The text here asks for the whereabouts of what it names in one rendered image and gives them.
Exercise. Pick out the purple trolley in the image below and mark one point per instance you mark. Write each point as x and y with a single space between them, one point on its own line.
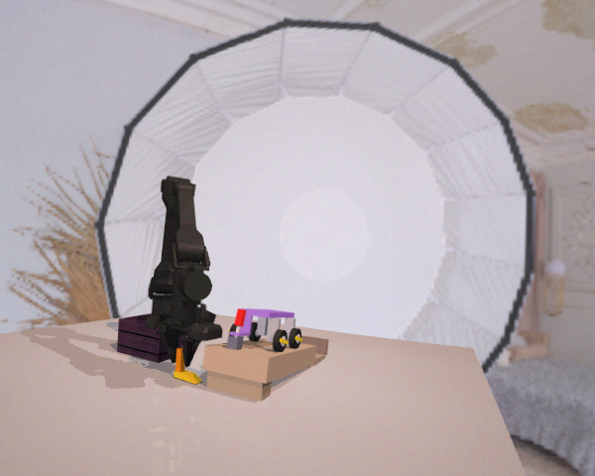
278 337

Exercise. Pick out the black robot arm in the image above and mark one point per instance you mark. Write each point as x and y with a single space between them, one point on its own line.
184 256

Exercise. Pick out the red block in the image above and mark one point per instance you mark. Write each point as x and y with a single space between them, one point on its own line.
240 319

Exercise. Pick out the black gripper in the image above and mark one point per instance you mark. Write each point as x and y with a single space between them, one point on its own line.
183 313

